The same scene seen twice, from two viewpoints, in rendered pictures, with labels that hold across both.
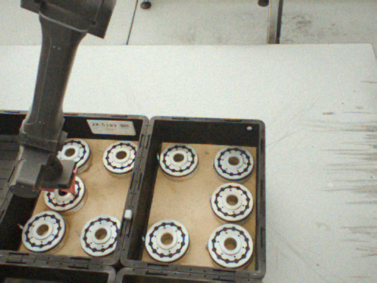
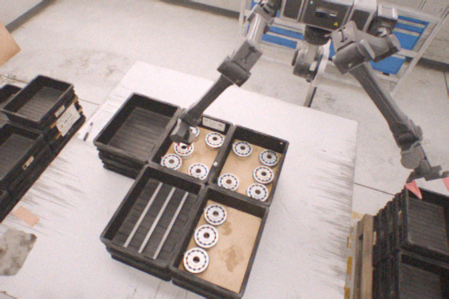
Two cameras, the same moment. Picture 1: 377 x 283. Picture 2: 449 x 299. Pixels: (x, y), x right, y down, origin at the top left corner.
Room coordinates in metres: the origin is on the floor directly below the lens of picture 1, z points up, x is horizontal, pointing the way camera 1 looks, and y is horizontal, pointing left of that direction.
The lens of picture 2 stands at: (-0.45, 0.10, 2.14)
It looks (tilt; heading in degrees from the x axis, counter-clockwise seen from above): 52 degrees down; 2
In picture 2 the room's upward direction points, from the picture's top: 7 degrees clockwise
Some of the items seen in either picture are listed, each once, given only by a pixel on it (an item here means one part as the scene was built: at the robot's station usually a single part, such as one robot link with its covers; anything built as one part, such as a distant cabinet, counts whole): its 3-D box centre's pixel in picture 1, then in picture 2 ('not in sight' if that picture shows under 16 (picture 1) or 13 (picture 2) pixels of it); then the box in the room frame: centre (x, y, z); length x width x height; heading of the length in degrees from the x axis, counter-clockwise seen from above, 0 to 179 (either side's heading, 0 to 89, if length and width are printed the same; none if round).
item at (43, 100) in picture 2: not in sight; (49, 118); (0.97, 1.44, 0.37); 0.40 x 0.30 x 0.45; 169
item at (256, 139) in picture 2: (200, 197); (248, 168); (0.44, -0.01, 0.87); 0.40 x 0.30 x 0.11; 167
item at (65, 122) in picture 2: not in sight; (68, 119); (0.96, 1.28, 0.41); 0.31 x 0.02 x 0.16; 169
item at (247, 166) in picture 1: (233, 162); (268, 157); (0.54, -0.11, 0.86); 0.10 x 0.10 x 0.01
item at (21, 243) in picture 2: not in sight; (9, 252); (-0.09, 0.99, 0.71); 0.22 x 0.19 x 0.01; 169
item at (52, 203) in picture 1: (64, 191); (184, 147); (0.52, 0.33, 0.86); 0.10 x 0.10 x 0.01
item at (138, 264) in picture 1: (199, 187); (250, 162); (0.44, -0.01, 0.92); 0.40 x 0.30 x 0.02; 167
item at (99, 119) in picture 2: not in sight; (107, 122); (0.74, 0.85, 0.70); 0.33 x 0.23 x 0.01; 169
